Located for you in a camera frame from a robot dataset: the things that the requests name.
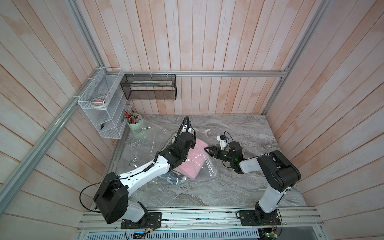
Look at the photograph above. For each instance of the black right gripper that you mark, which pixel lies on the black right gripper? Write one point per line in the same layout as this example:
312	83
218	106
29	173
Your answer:
215	153

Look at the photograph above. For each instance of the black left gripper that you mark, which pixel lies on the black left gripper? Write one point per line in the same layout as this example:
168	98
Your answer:
193	142

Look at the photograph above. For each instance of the pink blanket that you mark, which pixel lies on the pink blanket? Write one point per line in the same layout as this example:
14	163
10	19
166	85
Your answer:
195	160

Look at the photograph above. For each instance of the clear plastic vacuum bag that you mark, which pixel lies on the clear plastic vacuum bag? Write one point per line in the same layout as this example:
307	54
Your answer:
142	147

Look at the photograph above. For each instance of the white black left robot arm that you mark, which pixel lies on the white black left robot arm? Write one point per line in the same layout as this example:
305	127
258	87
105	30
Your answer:
112	196

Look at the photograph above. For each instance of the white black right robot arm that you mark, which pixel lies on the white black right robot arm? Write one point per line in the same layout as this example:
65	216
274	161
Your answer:
280	173

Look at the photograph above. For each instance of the teal blue folded cloth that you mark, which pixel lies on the teal blue folded cloth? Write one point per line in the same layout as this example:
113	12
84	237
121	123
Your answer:
174	178

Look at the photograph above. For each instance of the green pen holder cup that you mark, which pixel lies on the green pen holder cup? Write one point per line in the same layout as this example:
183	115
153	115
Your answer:
135	123

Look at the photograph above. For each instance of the white tape roll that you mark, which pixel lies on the white tape roll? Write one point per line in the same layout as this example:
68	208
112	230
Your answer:
99	103

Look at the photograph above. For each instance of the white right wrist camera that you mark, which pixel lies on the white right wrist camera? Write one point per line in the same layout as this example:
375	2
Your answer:
223	141

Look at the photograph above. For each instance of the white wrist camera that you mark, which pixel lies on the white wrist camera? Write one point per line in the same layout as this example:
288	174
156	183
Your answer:
188	129
223	141

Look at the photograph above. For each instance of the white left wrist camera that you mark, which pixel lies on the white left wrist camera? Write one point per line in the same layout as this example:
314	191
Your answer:
188	129

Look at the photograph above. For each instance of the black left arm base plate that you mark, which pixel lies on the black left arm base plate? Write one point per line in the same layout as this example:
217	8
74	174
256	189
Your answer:
150	220

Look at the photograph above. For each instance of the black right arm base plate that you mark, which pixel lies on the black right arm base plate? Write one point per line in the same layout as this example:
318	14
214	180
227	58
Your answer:
258	218

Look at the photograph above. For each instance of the black mesh wall basket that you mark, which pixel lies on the black mesh wall basket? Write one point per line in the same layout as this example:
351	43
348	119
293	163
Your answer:
149	87

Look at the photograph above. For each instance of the white wire shelf rack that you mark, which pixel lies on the white wire shelf rack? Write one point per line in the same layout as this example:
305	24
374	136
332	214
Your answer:
109	122

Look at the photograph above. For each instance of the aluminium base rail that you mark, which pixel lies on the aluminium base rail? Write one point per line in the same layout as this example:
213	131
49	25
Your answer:
204	218

